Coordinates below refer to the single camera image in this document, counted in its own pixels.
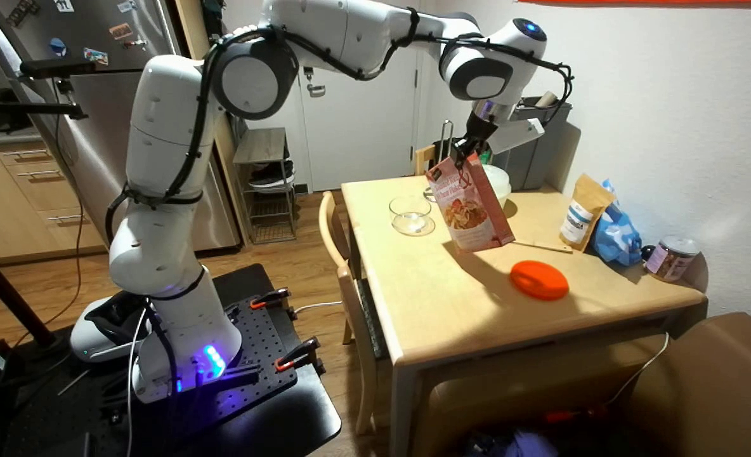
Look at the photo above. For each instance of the wooden slat-back chair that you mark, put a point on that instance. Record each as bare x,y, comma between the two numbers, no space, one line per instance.
341,263

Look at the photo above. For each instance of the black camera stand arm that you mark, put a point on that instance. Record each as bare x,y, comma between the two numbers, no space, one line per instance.
55,67

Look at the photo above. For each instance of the small wooden shelf unit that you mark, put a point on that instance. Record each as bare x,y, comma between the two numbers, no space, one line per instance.
263,149

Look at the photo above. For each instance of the black tripod pole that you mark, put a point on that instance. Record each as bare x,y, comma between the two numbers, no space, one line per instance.
8,293

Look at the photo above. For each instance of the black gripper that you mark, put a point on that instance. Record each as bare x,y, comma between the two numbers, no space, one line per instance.
480,123

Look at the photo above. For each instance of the orange black clamp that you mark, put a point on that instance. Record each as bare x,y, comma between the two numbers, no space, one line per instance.
295,357
270,300

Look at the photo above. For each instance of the gray plastic bin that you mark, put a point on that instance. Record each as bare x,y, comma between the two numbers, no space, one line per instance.
555,161

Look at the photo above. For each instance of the clear glass bowl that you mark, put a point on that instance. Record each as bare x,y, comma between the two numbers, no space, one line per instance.
413,218

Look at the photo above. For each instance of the white jar blue label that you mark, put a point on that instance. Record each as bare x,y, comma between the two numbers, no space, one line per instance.
575,225

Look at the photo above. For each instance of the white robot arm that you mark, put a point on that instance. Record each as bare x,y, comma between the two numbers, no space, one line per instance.
164,128

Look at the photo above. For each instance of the purple cloth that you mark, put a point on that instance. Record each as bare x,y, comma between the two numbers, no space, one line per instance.
519,444

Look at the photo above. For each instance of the thin wooden stick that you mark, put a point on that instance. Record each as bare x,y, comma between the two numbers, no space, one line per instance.
555,246

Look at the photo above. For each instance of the pink tub with lid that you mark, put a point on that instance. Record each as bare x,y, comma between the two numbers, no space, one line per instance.
672,257

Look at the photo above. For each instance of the light wooden table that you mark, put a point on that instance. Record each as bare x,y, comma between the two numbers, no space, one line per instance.
461,314

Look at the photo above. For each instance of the orange round plate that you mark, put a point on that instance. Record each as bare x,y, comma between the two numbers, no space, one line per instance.
541,279

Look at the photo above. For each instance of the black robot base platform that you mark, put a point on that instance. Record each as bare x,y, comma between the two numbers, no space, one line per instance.
264,406

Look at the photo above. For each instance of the wooden drawer cabinet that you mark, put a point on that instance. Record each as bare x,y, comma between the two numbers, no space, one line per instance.
21,203

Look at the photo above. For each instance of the blue snack bag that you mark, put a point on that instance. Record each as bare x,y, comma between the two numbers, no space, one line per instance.
617,236

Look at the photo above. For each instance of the stainless steel fridge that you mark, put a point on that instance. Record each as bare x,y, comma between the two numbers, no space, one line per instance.
97,154

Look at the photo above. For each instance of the pink cereal box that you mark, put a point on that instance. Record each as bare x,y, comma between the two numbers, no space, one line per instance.
473,206

